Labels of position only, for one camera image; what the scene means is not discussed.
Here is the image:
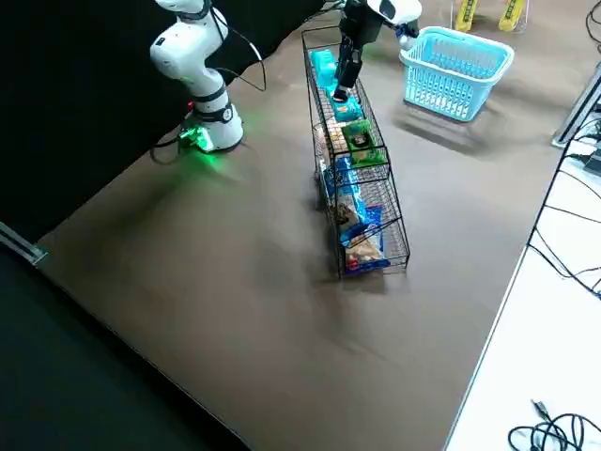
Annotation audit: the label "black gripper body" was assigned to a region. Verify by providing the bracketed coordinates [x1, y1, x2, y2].
[339, 0, 384, 49]

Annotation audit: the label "teal chips bag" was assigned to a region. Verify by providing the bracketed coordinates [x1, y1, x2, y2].
[331, 93, 365, 122]

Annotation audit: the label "green snack bag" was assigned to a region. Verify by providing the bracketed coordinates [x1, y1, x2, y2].
[341, 119, 388, 166]

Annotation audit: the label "blue plastic basket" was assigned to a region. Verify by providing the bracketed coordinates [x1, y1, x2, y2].
[398, 26, 516, 124]

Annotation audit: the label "blue snack bag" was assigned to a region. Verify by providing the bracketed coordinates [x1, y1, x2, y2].
[322, 156, 368, 201]

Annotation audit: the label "clear acrylic bottle tray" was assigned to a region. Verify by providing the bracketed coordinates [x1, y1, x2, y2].
[448, 0, 532, 35]

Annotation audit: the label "blue cookie bag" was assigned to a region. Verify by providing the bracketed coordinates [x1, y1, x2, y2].
[341, 205, 392, 276]

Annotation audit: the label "teal wet wipes pack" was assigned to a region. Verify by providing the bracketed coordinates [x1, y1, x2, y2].
[309, 49, 342, 90]

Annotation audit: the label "black wire rack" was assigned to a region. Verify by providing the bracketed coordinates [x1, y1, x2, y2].
[300, 25, 412, 281]

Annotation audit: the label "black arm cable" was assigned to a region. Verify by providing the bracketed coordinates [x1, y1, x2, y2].
[206, 0, 269, 94]

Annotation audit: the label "black base cables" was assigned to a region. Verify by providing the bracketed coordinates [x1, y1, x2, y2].
[149, 125, 198, 165]

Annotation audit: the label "aluminium frame post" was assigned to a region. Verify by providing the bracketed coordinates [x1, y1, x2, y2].
[551, 60, 601, 148]
[0, 222, 49, 268]

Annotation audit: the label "black desk cable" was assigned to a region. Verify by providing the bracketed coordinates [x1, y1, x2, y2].
[530, 225, 601, 302]
[525, 119, 601, 250]

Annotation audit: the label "black coiled usb cable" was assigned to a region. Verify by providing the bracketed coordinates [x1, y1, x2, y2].
[508, 397, 589, 451]

